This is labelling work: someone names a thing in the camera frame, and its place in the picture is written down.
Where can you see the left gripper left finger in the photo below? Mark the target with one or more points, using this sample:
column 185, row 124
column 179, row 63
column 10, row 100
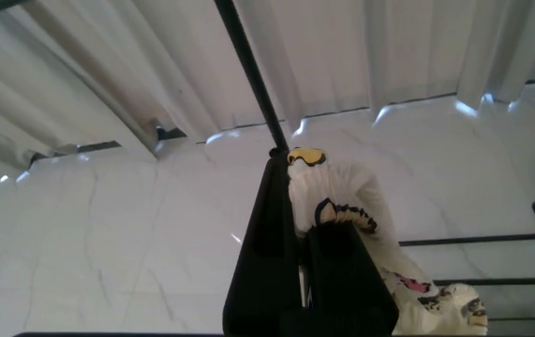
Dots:
column 262, row 281

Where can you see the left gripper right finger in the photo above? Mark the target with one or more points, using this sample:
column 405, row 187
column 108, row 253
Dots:
column 346, row 290

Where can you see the cream printed garment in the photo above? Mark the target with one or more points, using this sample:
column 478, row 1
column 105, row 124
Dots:
column 337, row 187

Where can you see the black clothes rack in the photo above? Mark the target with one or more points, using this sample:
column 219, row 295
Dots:
column 253, row 75

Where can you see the white curtain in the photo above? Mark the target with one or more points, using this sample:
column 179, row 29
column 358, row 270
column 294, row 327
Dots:
column 108, row 70

